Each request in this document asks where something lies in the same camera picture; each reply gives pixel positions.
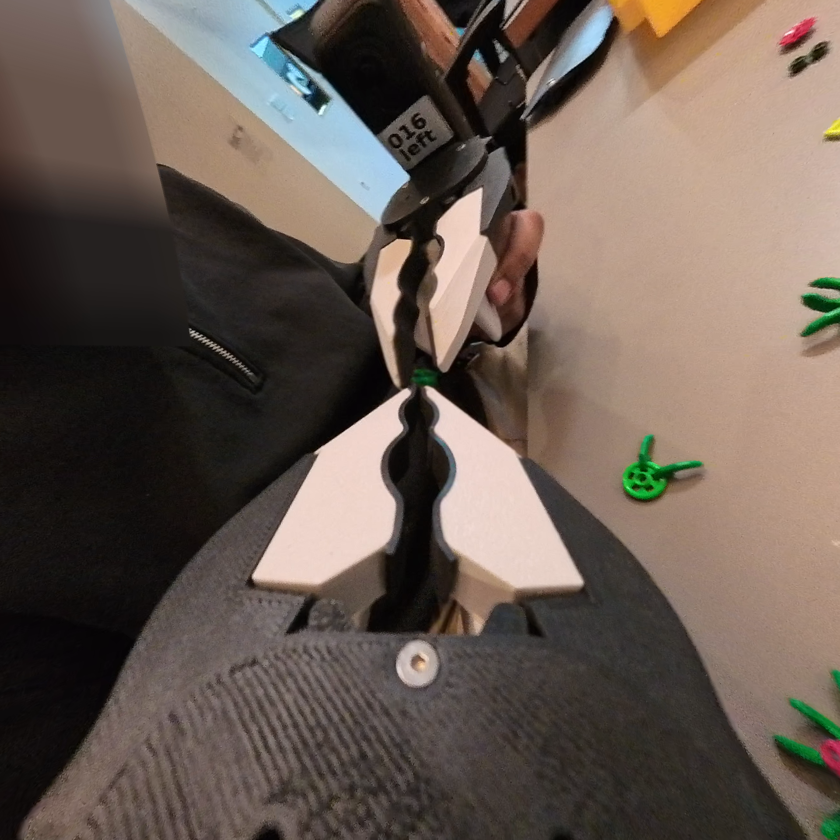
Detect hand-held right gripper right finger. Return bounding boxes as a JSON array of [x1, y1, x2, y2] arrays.
[[420, 386, 586, 635]]

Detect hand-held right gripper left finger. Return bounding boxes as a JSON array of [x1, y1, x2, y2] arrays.
[[249, 386, 422, 627]]

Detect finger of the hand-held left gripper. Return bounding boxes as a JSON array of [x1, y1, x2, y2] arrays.
[[369, 238, 416, 389], [413, 189, 496, 374]]

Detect green brick wheel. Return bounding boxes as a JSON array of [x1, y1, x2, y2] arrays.
[[620, 461, 670, 504]]

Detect person's left hand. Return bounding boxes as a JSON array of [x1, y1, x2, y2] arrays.
[[487, 209, 546, 309]]

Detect wooden pillar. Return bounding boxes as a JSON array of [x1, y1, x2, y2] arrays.
[[397, 0, 559, 99]]

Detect person's beige trousers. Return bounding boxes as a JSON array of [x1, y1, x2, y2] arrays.
[[471, 341, 530, 455]]

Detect person's black jacket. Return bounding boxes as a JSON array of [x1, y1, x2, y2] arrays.
[[0, 164, 396, 840]]

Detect yellow storage bin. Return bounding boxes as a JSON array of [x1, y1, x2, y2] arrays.
[[607, 0, 704, 38]]

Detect green spiky brick plant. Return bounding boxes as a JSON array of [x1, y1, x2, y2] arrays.
[[799, 276, 840, 340]]

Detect green brick plant pink flowers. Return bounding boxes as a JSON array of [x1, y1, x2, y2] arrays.
[[772, 669, 840, 787]]

